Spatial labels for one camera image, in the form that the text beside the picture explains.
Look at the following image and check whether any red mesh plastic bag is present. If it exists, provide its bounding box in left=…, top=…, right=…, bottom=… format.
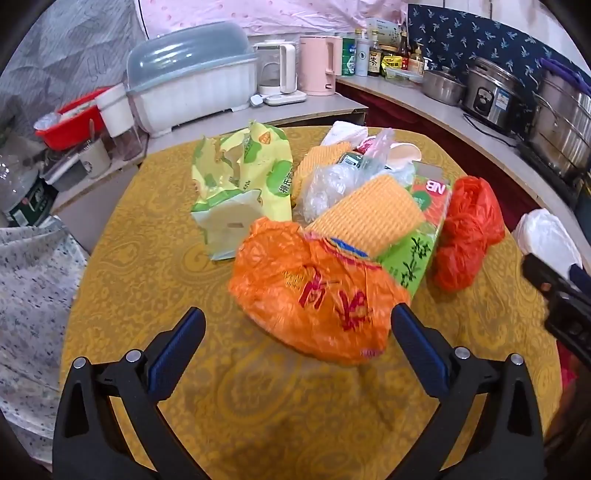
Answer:
left=433, top=176, right=505, bottom=293

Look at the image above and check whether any green tea carton box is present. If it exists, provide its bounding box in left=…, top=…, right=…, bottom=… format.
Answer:
left=377, top=162, right=452, bottom=297

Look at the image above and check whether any orange foam fruit net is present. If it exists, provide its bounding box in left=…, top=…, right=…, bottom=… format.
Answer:
left=305, top=174, right=426, bottom=258

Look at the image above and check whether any orange printed plastic bag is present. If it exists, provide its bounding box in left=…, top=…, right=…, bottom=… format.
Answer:
left=228, top=217, right=411, bottom=365

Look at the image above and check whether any pink white paper cup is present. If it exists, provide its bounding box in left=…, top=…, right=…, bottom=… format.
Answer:
left=355, top=135, right=423, bottom=170

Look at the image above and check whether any clear plastic bag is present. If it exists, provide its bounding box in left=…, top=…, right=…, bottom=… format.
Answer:
left=295, top=129, right=414, bottom=225

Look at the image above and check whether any white paper tissue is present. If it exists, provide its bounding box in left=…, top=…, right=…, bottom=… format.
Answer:
left=321, top=121, right=369, bottom=149

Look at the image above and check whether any yellow green snack bag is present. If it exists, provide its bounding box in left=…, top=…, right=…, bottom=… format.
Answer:
left=191, top=121, right=294, bottom=261

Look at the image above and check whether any white lined trash bin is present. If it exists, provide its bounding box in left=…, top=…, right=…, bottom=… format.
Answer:
left=512, top=209, right=583, bottom=279

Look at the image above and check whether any yellow patterned tablecloth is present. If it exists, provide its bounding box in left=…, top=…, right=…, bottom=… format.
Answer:
left=61, top=142, right=563, bottom=479

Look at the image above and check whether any floral grey cloth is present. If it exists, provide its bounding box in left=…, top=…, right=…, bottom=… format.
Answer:
left=1, top=217, right=88, bottom=464

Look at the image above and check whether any large steel steamer pot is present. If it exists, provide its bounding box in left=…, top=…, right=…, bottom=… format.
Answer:
left=529, top=68, right=590, bottom=176

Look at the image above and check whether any black induction cooktop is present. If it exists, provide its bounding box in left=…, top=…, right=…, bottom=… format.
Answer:
left=516, top=141, right=584, bottom=210

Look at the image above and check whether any steel rice cooker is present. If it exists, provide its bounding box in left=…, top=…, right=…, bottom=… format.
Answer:
left=462, top=57, right=528, bottom=134

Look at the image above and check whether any purple cloth on steamer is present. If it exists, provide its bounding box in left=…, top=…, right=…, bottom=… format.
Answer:
left=540, top=58, right=590, bottom=95

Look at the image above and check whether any green glass bottle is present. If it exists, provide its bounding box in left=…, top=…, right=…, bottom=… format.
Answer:
left=1, top=148, right=57, bottom=227

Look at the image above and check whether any small steel pot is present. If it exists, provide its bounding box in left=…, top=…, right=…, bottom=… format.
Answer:
left=421, top=70, right=466, bottom=106

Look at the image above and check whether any white mug with utensils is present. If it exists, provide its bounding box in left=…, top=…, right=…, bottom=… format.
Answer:
left=79, top=119, right=111, bottom=179

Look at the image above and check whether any blue patterned cloth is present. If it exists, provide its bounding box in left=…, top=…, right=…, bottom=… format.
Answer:
left=408, top=4, right=590, bottom=106

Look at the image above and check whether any yellow seasoning packet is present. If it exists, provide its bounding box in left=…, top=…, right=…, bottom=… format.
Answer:
left=380, top=51, right=403, bottom=78

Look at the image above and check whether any dark soy sauce bottle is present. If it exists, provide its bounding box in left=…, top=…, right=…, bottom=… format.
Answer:
left=368, top=30, right=382, bottom=77

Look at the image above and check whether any red plastic basin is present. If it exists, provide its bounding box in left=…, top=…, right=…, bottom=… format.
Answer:
left=35, top=86, right=110, bottom=151

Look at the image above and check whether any white bottle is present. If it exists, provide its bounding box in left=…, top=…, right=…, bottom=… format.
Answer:
left=355, top=29, right=370, bottom=77

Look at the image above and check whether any white cup blender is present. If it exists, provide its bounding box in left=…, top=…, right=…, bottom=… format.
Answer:
left=95, top=83, right=143, bottom=161

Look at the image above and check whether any green tin can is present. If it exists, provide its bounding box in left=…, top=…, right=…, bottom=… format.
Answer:
left=342, top=37, right=356, bottom=76

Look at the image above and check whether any pink electric kettle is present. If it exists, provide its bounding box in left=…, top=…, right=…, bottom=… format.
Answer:
left=298, top=35, right=342, bottom=96

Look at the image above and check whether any white glass electric kettle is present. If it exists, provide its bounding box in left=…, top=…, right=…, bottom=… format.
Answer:
left=253, top=40, right=307, bottom=107

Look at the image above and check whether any white dish rack grey lid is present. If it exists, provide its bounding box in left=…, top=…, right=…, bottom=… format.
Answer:
left=126, top=21, right=257, bottom=137

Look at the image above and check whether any pink dotted curtain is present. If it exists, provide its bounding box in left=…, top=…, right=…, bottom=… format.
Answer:
left=135, top=0, right=408, bottom=37

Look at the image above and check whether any black power cable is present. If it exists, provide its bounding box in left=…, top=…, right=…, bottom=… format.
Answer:
left=462, top=112, right=519, bottom=150

